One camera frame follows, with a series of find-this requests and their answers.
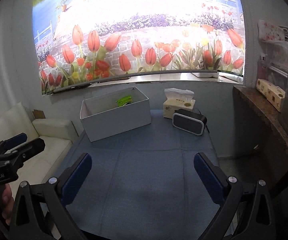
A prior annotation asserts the black white-rimmed speaker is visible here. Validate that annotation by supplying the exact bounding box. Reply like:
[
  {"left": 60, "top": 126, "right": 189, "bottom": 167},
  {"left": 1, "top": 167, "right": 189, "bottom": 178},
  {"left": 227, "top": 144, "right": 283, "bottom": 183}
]
[{"left": 172, "top": 109, "right": 207, "bottom": 136}]

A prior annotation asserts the white storage box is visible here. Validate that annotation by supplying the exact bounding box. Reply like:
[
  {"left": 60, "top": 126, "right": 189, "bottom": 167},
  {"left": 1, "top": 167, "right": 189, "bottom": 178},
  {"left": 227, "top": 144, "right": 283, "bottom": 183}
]
[{"left": 79, "top": 87, "right": 151, "bottom": 142}]

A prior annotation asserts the green seaweed snack bag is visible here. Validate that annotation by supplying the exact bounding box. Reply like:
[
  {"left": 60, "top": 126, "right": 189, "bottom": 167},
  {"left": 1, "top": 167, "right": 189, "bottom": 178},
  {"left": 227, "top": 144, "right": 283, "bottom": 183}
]
[{"left": 116, "top": 95, "right": 133, "bottom": 107}]

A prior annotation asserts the tulip flower curtain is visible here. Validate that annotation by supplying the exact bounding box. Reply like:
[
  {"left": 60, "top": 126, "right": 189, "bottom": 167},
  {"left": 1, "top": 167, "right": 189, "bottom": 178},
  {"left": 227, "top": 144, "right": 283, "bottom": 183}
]
[{"left": 32, "top": 0, "right": 245, "bottom": 94}]

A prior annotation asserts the person left hand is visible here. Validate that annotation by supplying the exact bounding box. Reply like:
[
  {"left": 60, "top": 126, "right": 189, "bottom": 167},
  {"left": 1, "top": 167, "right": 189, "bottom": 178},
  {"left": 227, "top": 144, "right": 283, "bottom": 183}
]
[{"left": 0, "top": 184, "right": 14, "bottom": 225}]

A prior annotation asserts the blue tablecloth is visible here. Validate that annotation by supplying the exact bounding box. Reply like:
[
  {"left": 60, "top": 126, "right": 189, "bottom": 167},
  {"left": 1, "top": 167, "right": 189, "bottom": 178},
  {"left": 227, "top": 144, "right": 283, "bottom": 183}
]
[{"left": 55, "top": 110, "right": 219, "bottom": 239}]

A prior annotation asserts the beige tissue pack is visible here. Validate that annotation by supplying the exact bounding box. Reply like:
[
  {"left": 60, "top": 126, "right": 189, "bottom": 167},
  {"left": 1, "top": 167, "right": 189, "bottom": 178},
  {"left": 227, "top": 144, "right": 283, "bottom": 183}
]
[{"left": 163, "top": 88, "right": 195, "bottom": 119}]

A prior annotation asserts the dark wooden side cabinet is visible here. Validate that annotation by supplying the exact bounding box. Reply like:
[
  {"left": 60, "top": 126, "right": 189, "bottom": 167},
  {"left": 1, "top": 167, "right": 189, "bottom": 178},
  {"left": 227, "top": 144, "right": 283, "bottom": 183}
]
[{"left": 233, "top": 86, "right": 288, "bottom": 203}]

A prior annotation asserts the small beige carton box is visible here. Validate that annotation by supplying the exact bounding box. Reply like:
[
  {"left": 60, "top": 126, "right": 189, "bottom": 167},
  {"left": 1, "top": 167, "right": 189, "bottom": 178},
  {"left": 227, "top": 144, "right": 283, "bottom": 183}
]
[{"left": 256, "top": 79, "right": 286, "bottom": 112}]

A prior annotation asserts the white leather sofa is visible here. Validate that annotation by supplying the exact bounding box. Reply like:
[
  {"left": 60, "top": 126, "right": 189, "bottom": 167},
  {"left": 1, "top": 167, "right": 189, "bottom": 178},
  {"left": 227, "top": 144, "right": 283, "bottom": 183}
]
[{"left": 0, "top": 103, "right": 78, "bottom": 194}]

